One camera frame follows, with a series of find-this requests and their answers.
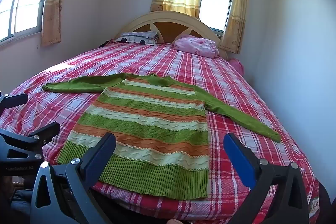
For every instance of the blue white patterned pillow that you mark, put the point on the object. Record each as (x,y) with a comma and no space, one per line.
(136,37)

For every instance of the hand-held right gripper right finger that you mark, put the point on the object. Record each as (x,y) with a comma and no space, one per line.
(237,158)

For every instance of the green orange striped knit sweater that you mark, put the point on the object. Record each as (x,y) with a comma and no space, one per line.
(147,121)

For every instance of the pink floral pillow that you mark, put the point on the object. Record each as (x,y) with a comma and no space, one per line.
(197,45)

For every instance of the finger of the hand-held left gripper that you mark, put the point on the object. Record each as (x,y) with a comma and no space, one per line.
(14,100)
(44,133)

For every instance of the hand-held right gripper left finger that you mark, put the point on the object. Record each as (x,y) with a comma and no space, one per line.
(102,155)

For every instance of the cream wooden headboard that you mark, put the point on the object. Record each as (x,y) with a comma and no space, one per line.
(170,29)

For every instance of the small pink cushion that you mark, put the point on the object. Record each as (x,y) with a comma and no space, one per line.
(237,65)

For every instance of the red plaid bed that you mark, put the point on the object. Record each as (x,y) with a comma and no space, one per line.
(236,77)

